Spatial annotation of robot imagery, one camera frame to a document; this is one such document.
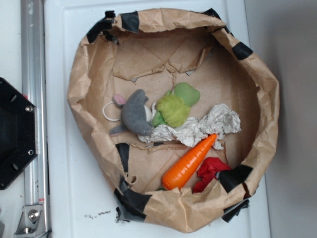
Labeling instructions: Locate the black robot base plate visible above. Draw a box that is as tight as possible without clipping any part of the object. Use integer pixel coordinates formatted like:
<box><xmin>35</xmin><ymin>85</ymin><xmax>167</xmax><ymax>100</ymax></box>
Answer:
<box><xmin>0</xmin><ymin>78</ymin><xmax>37</xmax><ymax>190</ymax></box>

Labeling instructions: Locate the green plush toy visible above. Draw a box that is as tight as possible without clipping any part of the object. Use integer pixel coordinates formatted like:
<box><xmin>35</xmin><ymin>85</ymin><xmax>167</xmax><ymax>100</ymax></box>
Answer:
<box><xmin>152</xmin><ymin>82</ymin><xmax>201</xmax><ymax>128</ymax></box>

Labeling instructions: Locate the crumpled white paper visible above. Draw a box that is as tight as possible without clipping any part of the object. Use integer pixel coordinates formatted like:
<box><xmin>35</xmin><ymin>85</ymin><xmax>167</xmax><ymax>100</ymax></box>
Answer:
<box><xmin>138</xmin><ymin>104</ymin><xmax>242</xmax><ymax>148</ymax></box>

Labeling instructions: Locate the aluminum extrusion rail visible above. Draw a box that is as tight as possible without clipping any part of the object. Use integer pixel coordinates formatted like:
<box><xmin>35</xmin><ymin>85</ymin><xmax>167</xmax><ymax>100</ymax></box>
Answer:
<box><xmin>20</xmin><ymin>0</ymin><xmax>52</xmax><ymax>238</ymax></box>

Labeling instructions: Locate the brown paper bag basket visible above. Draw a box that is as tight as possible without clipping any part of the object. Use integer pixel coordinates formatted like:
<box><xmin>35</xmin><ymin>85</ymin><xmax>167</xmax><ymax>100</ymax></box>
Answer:
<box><xmin>67</xmin><ymin>8</ymin><xmax>279</xmax><ymax>233</ymax></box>

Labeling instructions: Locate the red crumpled cloth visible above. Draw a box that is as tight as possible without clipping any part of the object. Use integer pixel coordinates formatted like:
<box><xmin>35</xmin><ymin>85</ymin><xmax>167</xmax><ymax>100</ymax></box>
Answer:
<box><xmin>193</xmin><ymin>157</ymin><xmax>231</xmax><ymax>193</ymax></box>

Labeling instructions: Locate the metal corner bracket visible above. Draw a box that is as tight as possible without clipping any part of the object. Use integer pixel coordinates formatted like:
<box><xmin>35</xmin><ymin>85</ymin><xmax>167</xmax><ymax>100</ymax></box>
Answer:
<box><xmin>14</xmin><ymin>204</ymin><xmax>47</xmax><ymax>238</ymax></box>

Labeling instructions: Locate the orange plastic carrot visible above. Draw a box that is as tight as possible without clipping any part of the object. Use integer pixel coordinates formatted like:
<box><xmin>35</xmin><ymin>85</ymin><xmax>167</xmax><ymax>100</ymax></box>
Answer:
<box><xmin>162</xmin><ymin>134</ymin><xmax>217</xmax><ymax>190</ymax></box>

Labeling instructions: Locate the gray plush mouse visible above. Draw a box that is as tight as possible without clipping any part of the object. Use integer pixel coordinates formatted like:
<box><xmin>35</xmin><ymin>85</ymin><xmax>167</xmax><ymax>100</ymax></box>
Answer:
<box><xmin>109</xmin><ymin>89</ymin><xmax>153</xmax><ymax>136</ymax></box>

